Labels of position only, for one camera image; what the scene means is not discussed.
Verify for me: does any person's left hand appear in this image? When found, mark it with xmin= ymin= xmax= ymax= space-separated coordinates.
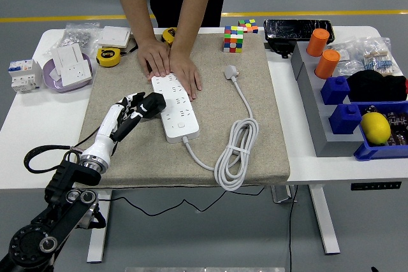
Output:
xmin=168 ymin=49 xmax=203 ymax=101

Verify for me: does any yellow tape measure with strap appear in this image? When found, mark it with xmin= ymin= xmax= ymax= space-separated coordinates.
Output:
xmin=96 ymin=47 xmax=122 ymax=68

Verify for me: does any white power strip cord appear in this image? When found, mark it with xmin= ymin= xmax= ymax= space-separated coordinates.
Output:
xmin=181 ymin=64 xmax=259 ymax=192

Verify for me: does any black plastic tray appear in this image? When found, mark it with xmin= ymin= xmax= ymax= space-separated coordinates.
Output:
xmin=263 ymin=18 xmax=336 ymax=45

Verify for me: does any large colourful puzzle cube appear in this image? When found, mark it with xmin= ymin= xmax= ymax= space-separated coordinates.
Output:
xmin=222 ymin=25 xmax=245 ymax=54

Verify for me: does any white wall switch plate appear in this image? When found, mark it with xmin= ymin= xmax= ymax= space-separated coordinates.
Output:
xmin=96 ymin=25 xmax=132 ymax=48

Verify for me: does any white wall socket outlet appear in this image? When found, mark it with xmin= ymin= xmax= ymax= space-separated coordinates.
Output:
xmin=60 ymin=60 xmax=93 ymax=87

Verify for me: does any black cloth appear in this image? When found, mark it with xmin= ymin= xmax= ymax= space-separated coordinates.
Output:
xmin=346 ymin=69 xmax=408 ymax=103

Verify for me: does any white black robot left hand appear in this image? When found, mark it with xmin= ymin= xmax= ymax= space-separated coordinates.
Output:
xmin=80 ymin=92 xmax=150 ymax=162

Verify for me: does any clear bag of screws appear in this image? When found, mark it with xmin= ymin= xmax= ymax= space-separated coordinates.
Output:
xmin=44 ymin=22 xmax=101 ymax=58

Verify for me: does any clear bag of resistors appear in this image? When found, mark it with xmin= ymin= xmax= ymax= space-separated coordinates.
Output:
xmin=360 ymin=36 xmax=402 ymax=77

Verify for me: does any blue plastic bin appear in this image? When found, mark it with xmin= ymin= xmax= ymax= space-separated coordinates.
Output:
xmin=353 ymin=101 xmax=408 ymax=162

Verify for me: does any grey metal bracket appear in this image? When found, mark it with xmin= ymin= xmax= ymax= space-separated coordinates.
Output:
xmin=270 ymin=185 xmax=298 ymax=204

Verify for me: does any grey stepped block holder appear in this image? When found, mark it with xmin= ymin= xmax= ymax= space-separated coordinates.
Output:
xmin=289 ymin=41 xmax=365 ymax=158

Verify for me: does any black power adapter plug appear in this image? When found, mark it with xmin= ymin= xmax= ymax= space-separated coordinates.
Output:
xmin=140 ymin=92 xmax=167 ymax=120

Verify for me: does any blue plastic block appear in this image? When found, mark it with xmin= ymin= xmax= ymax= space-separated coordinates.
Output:
xmin=320 ymin=76 xmax=351 ymax=106
xmin=328 ymin=103 xmax=363 ymax=136

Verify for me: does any black hanging cable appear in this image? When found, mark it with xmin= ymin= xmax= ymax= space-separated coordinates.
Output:
xmin=288 ymin=185 xmax=299 ymax=272

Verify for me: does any white table leg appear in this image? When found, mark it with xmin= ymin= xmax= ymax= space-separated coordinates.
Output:
xmin=308 ymin=185 xmax=341 ymax=255
xmin=86 ymin=189 xmax=113 ymax=264

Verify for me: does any black table control panel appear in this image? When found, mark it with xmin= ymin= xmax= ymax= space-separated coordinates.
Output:
xmin=350 ymin=181 xmax=402 ymax=192

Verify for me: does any white double rocker switch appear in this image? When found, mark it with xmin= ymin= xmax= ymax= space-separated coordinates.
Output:
xmin=52 ymin=43 xmax=89 ymax=74

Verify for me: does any black adapter cord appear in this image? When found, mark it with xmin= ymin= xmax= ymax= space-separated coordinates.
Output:
xmin=76 ymin=127 xmax=266 ymax=218

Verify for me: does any white power strip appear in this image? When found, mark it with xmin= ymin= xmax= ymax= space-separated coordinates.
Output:
xmin=150 ymin=74 xmax=201 ymax=144

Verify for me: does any white circuit breaker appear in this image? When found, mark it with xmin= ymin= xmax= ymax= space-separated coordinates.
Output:
xmin=8 ymin=59 xmax=43 ymax=94

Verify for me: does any black tape measure strap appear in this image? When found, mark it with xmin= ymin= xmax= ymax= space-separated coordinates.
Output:
xmin=120 ymin=42 xmax=140 ymax=57

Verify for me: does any small colourful puzzle cube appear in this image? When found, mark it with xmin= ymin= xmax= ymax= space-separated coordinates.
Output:
xmin=238 ymin=18 xmax=259 ymax=34

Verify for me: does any yellow lemon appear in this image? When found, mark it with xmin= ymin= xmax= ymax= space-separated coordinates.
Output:
xmin=360 ymin=111 xmax=392 ymax=147

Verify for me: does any purple bowl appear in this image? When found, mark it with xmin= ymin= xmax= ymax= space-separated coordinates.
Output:
xmin=42 ymin=52 xmax=94 ymax=94

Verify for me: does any person's right hand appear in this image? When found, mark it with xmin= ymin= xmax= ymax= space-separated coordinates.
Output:
xmin=136 ymin=38 xmax=173 ymax=81

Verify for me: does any clear plastic parts bag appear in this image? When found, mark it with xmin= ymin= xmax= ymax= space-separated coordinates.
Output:
xmin=330 ymin=41 xmax=366 ymax=78

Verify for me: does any orange cylinder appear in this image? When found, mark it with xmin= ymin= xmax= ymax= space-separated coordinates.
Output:
xmin=314 ymin=49 xmax=342 ymax=80
xmin=306 ymin=28 xmax=331 ymax=57

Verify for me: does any beige fabric mat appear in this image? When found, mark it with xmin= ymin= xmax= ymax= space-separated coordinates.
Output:
xmin=76 ymin=32 xmax=291 ymax=190

